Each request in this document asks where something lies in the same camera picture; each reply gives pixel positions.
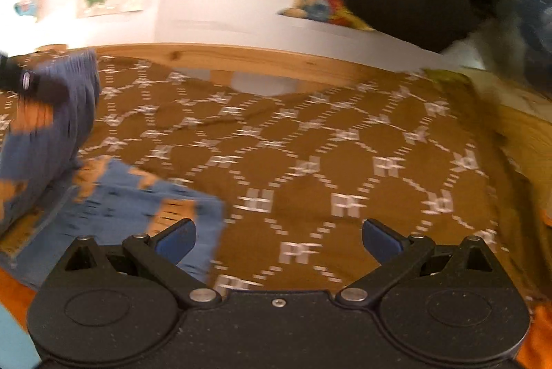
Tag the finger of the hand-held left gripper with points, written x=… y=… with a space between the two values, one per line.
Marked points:
x=15 y=76

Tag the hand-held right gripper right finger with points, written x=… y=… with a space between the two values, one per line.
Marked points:
x=380 y=242

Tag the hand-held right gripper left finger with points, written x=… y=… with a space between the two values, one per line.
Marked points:
x=177 y=242

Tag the blue patterned pants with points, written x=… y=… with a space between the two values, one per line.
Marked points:
x=120 y=196

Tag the brown printed blanket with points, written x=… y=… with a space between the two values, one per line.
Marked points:
x=323 y=145

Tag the orange and blue bed sheet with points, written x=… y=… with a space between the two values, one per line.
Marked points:
x=13 y=334

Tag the grey fuzzy cloth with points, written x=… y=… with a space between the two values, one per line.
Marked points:
x=509 y=43

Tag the wooden bed frame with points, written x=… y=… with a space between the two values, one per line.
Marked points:
x=280 y=59

